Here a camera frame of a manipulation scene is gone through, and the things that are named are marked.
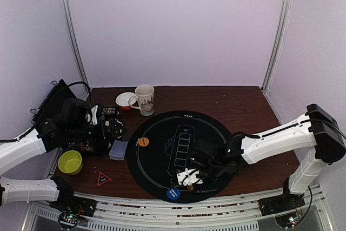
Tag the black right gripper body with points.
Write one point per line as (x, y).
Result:
(201, 176)

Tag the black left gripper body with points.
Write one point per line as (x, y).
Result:
(100, 136)

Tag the orange big blind button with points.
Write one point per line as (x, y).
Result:
(143, 142)

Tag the blue small blind button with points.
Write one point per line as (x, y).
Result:
(173, 194)

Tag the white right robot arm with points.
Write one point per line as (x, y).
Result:
(316, 130)

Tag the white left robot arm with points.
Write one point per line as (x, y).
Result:
(19, 150)

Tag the blue playing card deck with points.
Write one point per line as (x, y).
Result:
(118, 150)

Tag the white saucer orange base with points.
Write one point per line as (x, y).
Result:
(122, 100)

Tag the black poker chip case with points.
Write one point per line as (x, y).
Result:
(54, 98)

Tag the red black triangle token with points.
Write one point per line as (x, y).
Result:
(103, 179)

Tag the white floral mug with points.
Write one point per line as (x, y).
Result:
(143, 100)

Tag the lime green bowl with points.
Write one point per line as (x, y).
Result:
(70, 162)

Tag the round black poker mat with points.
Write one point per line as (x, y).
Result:
(171, 136)

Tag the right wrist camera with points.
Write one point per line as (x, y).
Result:
(189, 177)

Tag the aluminium front rail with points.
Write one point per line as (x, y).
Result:
(239, 212)

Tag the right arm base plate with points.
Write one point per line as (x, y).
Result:
(280, 203)

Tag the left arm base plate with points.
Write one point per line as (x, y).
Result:
(79, 206)

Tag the left aluminium frame post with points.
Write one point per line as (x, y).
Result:
(73, 41)

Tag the aluminium frame post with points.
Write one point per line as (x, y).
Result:
(277, 45)
(73, 41)

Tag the right aluminium frame post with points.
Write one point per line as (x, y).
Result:
(277, 45)

